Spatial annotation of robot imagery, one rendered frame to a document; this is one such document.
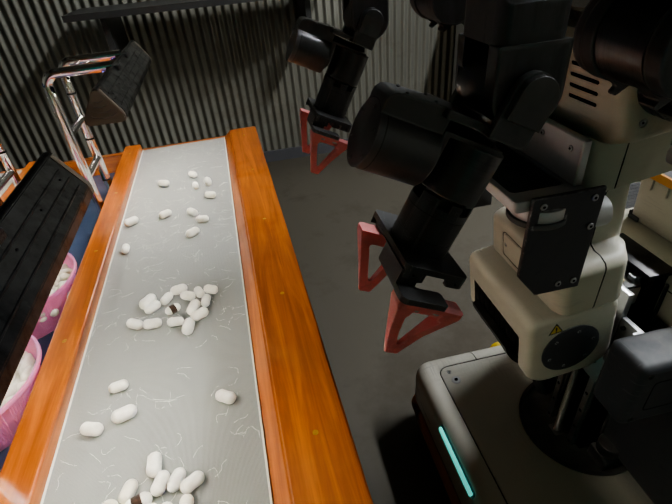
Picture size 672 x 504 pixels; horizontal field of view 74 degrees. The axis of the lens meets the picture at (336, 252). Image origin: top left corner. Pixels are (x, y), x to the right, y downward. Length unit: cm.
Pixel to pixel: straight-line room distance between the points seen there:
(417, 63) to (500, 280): 277
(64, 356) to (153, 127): 260
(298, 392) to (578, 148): 51
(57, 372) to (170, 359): 18
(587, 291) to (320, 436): 46
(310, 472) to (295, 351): 21
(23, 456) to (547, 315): 80
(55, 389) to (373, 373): 113
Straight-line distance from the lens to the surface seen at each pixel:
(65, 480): 79
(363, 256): 49
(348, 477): 63
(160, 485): 70
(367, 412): 162
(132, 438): 78
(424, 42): 349
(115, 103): 109
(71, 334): 97
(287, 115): 335
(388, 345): 44
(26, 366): 99
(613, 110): 62
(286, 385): 72
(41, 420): 84
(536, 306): 81
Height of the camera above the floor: 132
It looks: 35 degrees down
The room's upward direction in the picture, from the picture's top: 5 degrees counter-clockwise
